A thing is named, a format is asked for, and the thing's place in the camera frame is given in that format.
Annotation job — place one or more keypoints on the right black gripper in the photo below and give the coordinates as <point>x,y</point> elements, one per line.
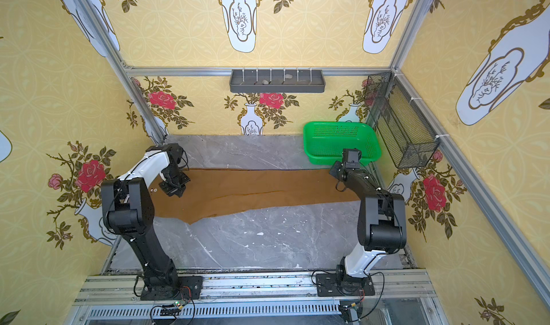
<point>339,170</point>

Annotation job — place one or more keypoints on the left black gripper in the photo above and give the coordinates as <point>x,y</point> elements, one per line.
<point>174,187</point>

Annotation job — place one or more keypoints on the brown long pants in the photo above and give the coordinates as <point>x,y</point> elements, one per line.
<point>211,193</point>

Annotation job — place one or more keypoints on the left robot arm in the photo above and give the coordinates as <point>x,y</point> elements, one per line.
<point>128,210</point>

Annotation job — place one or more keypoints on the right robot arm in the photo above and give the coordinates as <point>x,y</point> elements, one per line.
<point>380,228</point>

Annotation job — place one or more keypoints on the green plastic basket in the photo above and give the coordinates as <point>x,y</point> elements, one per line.
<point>324,142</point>

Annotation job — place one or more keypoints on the small circuit board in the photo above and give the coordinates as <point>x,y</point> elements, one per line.
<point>170,310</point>

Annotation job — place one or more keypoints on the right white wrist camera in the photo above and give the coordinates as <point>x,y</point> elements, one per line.
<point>351,159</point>

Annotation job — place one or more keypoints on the black wire mesh basket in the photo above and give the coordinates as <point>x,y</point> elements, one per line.
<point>406,133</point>

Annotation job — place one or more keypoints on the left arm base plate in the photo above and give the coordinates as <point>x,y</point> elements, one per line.
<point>183,287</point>

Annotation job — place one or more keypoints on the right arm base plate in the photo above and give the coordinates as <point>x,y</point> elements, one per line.
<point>343,285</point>

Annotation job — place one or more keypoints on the grey wall shelf tray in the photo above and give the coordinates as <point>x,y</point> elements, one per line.
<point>283,80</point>

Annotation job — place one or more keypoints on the aluminium front rail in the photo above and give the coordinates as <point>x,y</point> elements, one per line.
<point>261,286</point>

